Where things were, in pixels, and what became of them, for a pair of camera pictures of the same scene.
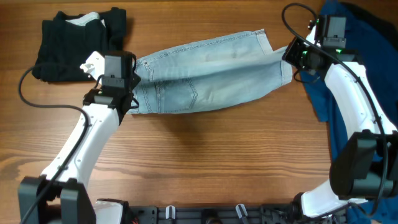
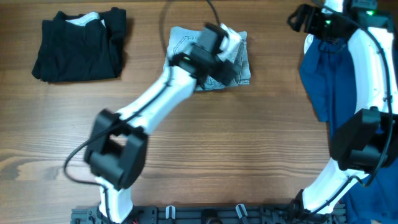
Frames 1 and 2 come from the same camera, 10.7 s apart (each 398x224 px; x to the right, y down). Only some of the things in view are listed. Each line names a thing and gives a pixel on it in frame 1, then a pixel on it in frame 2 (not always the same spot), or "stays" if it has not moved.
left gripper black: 135,80 to 217,70
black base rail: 228,214 stays
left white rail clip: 173,211 stays
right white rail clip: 239,211 stays
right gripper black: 292,56 to 302,20
